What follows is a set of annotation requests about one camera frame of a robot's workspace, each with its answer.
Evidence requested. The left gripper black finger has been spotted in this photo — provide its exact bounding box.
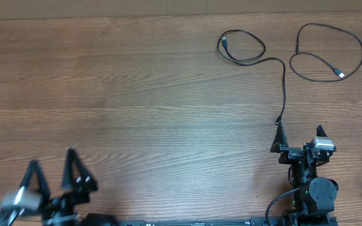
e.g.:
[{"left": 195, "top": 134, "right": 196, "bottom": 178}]
[
  {"left": 61, "top": 147, "right": 98, "bottom": 193},
  {"left": 19, "top": 160, "right": 51, "bottom": 201}
]

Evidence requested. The black USB-A cable with coil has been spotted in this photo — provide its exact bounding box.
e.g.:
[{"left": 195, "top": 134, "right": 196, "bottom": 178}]
[{"left": 289, "top": 22, "right": 362, "bottom": 83}]

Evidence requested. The black thin USB-C cable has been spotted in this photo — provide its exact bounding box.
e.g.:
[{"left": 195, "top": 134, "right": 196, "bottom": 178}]
[{"left": 216, "top": 29, "right": 287, "bottom": 126}]

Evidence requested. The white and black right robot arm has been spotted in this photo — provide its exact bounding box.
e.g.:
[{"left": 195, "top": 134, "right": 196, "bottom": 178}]
[{"left": 265, "top": 122, "right": 339, "bottom": 225}]

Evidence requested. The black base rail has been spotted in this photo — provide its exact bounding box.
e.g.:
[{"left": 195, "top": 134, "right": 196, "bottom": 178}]
[{"left": 80, "top": 212, "right": 339, "bottom": 226}]

